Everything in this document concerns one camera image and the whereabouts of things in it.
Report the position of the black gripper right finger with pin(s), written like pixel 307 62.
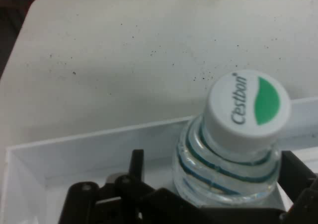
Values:
pixel 303 184

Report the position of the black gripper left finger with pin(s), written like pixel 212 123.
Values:
pixel 137 164

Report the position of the Cestbon water bottle green label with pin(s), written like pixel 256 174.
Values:
pixel 243 109

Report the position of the white blue ByteDance cardboard box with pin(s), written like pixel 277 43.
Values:
pixel 74 159

